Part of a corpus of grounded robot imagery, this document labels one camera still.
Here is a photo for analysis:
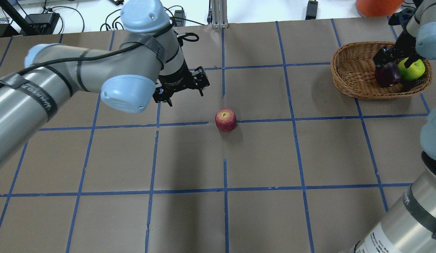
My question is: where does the woven wicker basket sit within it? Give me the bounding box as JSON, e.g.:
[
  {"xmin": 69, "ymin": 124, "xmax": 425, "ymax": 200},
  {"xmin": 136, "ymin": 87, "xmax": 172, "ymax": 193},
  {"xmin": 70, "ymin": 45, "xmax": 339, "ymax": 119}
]
[{"xmin": 331, "ymin": 41, "xmax": 432, "ymax": 100}]

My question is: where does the dark red apple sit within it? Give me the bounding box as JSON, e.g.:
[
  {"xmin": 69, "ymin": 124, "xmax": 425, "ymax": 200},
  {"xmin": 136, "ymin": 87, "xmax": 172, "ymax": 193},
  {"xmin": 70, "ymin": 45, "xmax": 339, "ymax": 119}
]
[{"xmin": 374, "ymin": 62, "xmax": 402, "ymax": 88}]

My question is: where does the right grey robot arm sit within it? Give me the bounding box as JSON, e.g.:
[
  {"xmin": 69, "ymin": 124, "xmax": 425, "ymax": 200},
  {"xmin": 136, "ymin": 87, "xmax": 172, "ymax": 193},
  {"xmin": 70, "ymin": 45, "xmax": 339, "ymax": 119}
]
[{"xmin": 343, "ymin": 0, "xmax": 436, "ymax": 253}]

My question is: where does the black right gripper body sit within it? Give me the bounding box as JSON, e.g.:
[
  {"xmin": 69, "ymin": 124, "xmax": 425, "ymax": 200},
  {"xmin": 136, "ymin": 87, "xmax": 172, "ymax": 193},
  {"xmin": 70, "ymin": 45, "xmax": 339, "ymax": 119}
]
[{"xmin": 389, "ymin": 31, "xmax": 420, "ymax": 62}]

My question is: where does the red yellow apple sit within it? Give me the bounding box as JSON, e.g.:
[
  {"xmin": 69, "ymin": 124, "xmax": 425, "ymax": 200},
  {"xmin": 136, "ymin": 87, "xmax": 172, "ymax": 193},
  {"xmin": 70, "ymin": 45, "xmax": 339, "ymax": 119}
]
[{"xmin": 215, "ymin": 108, "xmax": 237, "ymax": 132}]

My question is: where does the black power adapter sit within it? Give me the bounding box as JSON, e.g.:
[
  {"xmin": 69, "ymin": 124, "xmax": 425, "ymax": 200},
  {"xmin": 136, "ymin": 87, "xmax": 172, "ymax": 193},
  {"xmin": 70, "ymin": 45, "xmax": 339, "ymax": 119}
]
[{"xmin": 305, "ymin": 0, "xmax": 318, "ymax": 20}]

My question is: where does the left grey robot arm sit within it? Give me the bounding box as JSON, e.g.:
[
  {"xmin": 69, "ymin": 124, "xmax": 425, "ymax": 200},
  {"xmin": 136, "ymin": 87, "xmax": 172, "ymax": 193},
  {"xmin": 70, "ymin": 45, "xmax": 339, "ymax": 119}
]
[{"xmin": 0, "ymin": 0, "xmax": 210, "ymax": 168}]

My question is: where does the aluminium frame post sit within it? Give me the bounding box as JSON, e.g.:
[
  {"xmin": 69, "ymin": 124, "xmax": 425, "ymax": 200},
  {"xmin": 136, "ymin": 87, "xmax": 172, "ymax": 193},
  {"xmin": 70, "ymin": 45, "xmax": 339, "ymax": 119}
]
[{"xmin": 208, "ymin": 0, "xmax": 228, "ymax": 29}]

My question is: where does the green apple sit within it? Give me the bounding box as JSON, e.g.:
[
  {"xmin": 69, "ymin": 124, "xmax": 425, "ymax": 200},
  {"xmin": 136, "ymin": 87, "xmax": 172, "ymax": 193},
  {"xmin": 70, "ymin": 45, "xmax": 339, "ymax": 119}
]
[{"xmin": 398, "ymin": 58, "xmax": 426, "ymax": 82}]

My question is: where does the orange bucket with lid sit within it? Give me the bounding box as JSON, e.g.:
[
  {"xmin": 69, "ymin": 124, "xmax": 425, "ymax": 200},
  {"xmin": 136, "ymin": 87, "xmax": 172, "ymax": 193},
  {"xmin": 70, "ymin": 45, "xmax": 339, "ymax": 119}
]
[{"xmin": 355, "ymin": 0, "xmax": 404, "ymax": 17}]

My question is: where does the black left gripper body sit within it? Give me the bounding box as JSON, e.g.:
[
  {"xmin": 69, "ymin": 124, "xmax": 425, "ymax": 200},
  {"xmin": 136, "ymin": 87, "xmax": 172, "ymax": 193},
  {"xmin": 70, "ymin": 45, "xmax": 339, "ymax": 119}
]
[{"xmin": 156, "ymin": 62, "xmax": 194, "ymax": 94}]

